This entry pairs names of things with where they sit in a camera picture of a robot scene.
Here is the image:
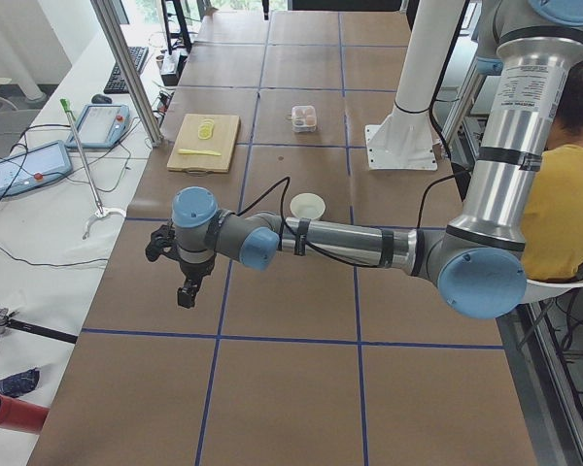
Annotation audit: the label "person in yellow shirt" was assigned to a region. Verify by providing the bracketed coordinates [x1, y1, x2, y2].
[521, 61, 583, 282]

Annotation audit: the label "near teach pendant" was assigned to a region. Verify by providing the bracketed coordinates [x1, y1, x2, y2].
[0, 141, 72, 198]

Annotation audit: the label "white paper bowl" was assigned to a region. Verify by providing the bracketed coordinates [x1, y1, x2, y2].
[290, 192, 326, 220]

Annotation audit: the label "black tripod rod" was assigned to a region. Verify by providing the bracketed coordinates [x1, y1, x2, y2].
[0, 308, 78, 344]

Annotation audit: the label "blue patterned cloth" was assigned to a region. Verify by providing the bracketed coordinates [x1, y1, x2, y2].
[0, 368, 40, 398]

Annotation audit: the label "far teach pendant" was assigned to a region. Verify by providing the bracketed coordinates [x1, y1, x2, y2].
[76, 104, 130, 150]

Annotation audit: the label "red cylinder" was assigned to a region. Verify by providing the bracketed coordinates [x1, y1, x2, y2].
[0, 394, 49, 434]

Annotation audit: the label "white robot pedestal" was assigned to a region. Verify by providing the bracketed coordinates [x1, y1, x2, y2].
[365, 0, 467, 171]

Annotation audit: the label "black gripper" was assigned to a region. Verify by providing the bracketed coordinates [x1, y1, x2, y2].
[177, 254, 216, 307]

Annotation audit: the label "black keyboard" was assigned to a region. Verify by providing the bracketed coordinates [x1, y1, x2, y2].
[103, 46, 150, 95]

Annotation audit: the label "clear plastic egg box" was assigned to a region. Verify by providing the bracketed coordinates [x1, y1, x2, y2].
[291, 105, 318, 133]

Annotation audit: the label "wooden cutting board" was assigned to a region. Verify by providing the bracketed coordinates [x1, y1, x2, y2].
[166, 114, 240, 173]

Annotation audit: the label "teach pendant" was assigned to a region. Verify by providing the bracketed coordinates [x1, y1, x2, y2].
[0, 141, 72, 198]
[76, 104, 130, 150]

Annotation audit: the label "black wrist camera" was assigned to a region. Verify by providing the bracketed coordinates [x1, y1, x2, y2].
[145, 222, 178, 262]

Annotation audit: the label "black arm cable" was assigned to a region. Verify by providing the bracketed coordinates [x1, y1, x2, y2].
[235, 175, 475, 268]

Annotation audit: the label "yellow plastic knife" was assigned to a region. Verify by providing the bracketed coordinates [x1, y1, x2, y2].
[177, 149, 222, 156]

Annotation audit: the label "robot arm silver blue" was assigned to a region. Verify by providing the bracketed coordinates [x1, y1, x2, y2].
[169, 1, 583, 318]

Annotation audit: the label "yellow lemon slices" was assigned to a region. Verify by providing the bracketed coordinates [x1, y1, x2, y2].
[197, 118, 216, 140]

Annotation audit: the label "long reacher grabber tool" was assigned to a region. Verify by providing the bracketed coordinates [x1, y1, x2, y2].
[60, 98, 126, 240]

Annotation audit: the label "aluminium frame post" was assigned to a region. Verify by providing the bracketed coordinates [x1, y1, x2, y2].
[90, 0, 163, 148]

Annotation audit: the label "black computer mouse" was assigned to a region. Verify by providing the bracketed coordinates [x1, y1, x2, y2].
[90, 94, 113, 105]

